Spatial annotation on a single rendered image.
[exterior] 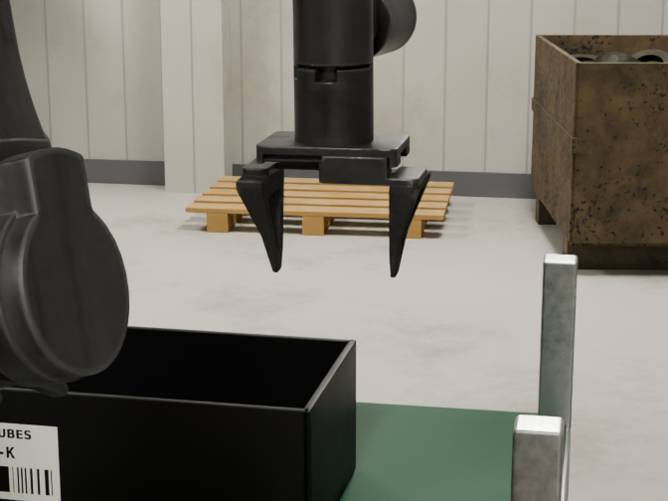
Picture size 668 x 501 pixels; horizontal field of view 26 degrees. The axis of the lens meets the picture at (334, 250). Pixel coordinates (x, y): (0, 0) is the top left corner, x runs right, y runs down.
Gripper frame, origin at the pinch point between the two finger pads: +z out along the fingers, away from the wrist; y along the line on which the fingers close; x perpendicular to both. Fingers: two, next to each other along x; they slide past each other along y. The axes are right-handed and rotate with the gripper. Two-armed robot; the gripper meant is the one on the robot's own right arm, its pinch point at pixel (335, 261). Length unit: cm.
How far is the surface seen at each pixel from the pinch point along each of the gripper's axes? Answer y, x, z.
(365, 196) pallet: 95, -523, 107
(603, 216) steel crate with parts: -12, -441, 94
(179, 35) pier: 193, -565, 40
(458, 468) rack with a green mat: -8.1, -10.4, 19.9
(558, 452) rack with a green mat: -17.5, 19.2, 6.1
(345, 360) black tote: 0.1, -4.1, 8.9
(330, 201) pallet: 108, -510, 107
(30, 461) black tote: 21.2, 8.6, 13.9
